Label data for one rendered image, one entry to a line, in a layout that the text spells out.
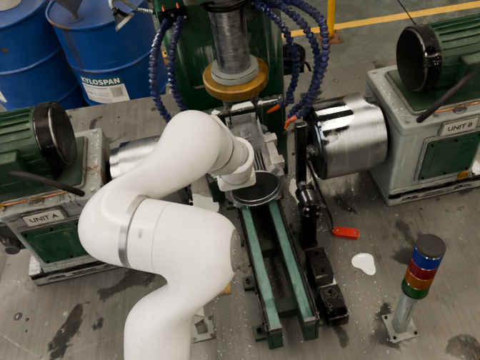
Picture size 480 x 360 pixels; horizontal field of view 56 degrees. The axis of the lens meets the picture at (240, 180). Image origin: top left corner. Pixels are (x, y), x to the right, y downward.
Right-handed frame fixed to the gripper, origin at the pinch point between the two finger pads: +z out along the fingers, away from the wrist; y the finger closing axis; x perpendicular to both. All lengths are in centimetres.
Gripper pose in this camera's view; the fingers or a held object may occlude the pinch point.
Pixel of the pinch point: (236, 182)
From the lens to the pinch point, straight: 128.9
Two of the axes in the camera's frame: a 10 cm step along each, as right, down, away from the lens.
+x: -2.2, -9.6, 2.0
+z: 0.0, 2.0, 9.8
